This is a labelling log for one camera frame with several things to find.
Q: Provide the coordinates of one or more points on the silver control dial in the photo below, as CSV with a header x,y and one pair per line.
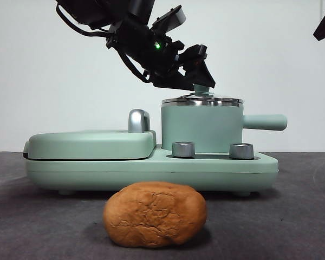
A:
x,y
241,151
183,149

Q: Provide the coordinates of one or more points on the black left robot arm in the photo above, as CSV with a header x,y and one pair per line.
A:
x,y
135,32

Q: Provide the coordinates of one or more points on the glass lid with green knob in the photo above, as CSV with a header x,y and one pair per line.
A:
x,y
201,90

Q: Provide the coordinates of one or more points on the brown potato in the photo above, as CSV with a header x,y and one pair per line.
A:
x,y
154,214

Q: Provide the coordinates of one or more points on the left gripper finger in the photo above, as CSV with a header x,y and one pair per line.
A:
x,y
173,81
201,74

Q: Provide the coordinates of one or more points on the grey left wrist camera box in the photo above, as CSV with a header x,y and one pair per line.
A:
x,y
176,16

